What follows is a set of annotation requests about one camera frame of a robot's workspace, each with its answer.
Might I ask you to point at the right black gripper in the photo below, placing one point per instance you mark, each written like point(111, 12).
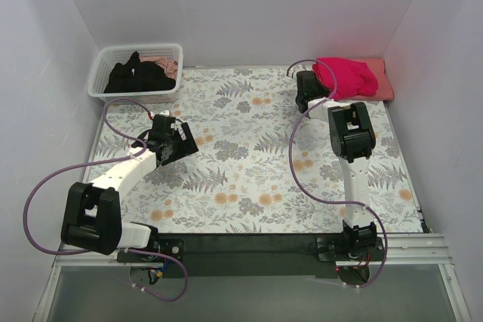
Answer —
point(306, 83)

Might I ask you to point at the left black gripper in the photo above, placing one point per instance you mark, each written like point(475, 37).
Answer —
point(180, 145)

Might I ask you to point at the magenta t shirt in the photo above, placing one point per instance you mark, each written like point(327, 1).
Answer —
point(353, 78)

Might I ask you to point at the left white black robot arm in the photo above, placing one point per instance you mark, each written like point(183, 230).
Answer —
point(93, 218)

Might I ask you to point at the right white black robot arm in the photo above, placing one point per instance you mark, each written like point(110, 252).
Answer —
point(352, 140)

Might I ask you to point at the white plastic laundry basket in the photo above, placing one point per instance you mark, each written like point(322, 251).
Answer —
point(110, 56)

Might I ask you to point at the folded salmon t shirt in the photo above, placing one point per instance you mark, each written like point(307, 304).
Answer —
point(378, 68)

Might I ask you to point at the light pink t shirt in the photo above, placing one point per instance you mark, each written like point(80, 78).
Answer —
point(169, 66)

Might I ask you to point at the black t shirt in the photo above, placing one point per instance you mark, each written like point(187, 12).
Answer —
point(135, 76)

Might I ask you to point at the floral patterned table mat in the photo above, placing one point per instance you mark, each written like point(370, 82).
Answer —
point(258, 168)

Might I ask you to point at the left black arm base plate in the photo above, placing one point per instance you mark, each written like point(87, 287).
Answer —
point(171, 247)

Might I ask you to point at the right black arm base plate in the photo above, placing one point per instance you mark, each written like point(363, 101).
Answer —
point(332, 248)

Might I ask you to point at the aluminium frame rail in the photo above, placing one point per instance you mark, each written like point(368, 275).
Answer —
point(255, 277)

